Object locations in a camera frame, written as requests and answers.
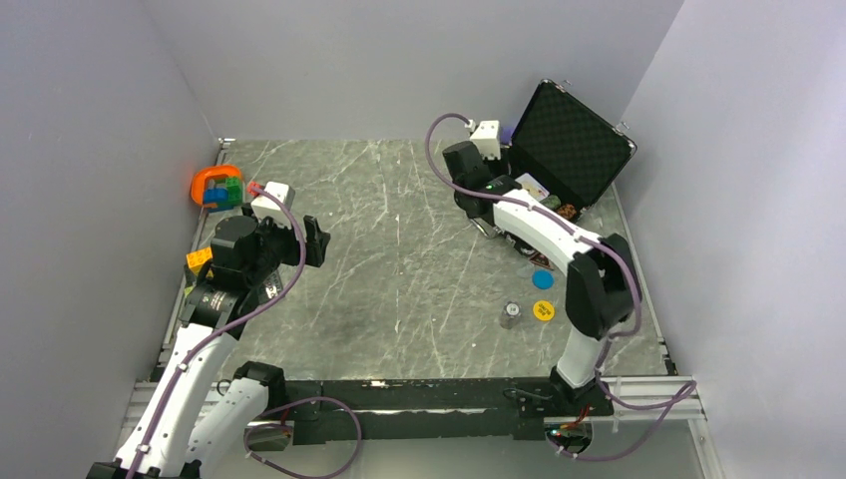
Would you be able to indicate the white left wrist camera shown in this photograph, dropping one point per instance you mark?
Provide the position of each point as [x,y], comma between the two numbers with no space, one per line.
[267,206]

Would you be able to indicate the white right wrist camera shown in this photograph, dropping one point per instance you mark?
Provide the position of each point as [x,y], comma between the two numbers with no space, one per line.
[486,138]

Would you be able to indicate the purple object behind case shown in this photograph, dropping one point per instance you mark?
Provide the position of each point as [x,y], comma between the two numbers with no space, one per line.
[506,136]

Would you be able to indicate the blue toy block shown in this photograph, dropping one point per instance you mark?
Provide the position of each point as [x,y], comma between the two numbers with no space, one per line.
[211,198]

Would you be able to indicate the green poker chip stack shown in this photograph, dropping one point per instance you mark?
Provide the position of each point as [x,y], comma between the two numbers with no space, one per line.
[552,202]

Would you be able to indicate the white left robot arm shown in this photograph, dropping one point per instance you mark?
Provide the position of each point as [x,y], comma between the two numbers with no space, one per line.
[172,439]

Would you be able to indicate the perforated metal plate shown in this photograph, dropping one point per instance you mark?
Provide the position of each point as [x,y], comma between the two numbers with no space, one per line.
[270,288]

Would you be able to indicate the orange black chip stack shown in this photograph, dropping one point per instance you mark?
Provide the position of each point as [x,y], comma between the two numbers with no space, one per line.
[568,212]

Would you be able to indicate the black poker chip case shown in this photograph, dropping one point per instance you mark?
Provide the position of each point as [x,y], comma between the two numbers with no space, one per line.
[570,149]

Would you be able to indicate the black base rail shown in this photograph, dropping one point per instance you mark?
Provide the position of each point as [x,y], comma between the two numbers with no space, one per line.
[521,408]

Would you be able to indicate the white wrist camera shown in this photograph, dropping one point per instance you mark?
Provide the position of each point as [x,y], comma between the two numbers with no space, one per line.
[267,206]
[486,138]

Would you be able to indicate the playing cards deck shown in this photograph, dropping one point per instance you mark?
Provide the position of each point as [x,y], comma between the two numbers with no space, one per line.
[533,187]

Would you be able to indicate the yellow dealer button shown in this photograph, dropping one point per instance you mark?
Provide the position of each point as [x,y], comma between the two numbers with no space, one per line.
[543,311]

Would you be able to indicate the triangular red warning card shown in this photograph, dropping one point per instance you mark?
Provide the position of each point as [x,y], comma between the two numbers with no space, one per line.
[541,260]

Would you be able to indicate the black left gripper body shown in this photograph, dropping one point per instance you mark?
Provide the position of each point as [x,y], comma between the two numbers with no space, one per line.
[278,245]

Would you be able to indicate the orange plastic bowl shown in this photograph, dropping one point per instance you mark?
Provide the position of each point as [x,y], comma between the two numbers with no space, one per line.
[212,177]

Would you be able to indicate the green toy block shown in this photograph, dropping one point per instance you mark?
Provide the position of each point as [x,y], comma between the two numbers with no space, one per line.
[234,190]

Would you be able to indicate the aluminium frame rail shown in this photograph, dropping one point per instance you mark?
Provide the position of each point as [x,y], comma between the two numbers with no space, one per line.
[635,390]

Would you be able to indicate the yellow toy block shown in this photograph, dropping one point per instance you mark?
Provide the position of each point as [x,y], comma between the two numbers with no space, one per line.
[195,260]

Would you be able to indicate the blue round button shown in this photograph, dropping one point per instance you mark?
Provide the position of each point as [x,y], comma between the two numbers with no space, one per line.
[542,279]

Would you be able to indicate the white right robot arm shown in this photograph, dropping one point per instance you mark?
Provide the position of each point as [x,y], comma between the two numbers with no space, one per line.
[601,286]

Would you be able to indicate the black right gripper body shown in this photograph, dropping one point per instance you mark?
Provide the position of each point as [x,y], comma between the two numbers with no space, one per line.
[497,168]

